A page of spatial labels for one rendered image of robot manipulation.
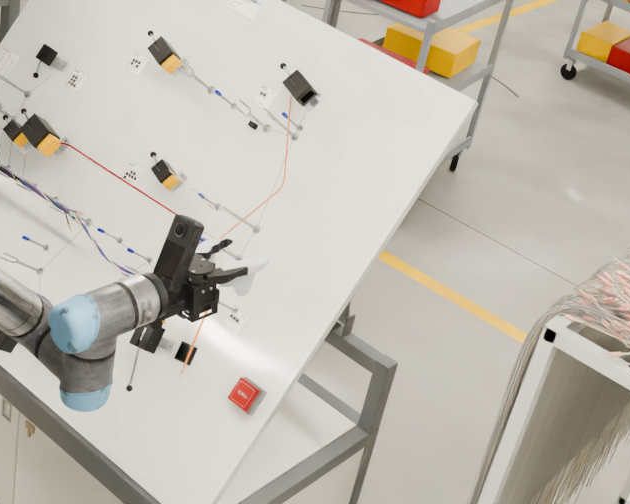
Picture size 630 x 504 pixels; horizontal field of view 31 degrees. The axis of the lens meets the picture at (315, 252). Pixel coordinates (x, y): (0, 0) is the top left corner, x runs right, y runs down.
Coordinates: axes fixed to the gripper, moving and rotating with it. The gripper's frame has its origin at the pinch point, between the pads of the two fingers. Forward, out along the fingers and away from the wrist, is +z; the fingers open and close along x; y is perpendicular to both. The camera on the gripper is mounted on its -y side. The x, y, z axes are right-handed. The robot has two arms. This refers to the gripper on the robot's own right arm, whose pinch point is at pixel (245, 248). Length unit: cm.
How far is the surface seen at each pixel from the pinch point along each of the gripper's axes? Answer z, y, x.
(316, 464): 45, 76, -18
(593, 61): 488, 111, -208
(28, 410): 0, 67, -64
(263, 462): 35, 75, -25
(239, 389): 19, 45, -18
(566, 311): 54, 17, 30
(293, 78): 49, -8, -39
